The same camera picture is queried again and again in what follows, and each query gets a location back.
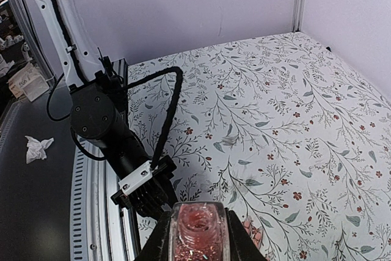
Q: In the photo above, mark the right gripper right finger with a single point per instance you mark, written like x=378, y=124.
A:
x=242, y=247

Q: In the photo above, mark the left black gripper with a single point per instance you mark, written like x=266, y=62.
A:
x=95, y=118

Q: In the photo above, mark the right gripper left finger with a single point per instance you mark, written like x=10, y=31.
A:
x=157, y=246

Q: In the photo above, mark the glitter nail polish bottle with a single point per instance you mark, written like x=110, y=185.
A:
x=198, y=231

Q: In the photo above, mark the person's bare hand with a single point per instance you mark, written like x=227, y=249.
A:
x=255, y=233

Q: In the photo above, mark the crumpled white tissue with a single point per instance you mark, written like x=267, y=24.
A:
x=36, y=150

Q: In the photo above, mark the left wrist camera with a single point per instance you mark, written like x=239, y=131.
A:
x=147, y=190

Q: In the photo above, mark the slotted metal front rail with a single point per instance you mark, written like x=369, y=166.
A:
x=99, y=229

